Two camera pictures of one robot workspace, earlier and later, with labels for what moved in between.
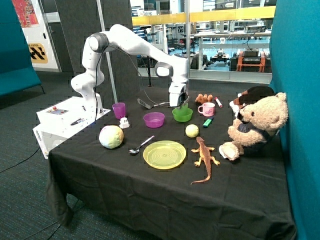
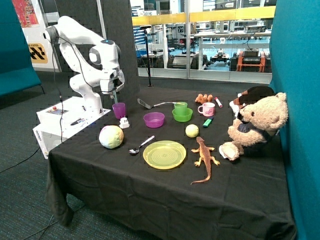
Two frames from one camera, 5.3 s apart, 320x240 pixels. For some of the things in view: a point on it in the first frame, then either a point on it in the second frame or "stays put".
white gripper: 178,94 -> 115,84
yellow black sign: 37,53 stays put
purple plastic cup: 119,109 stays put
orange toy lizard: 205,154 stays put
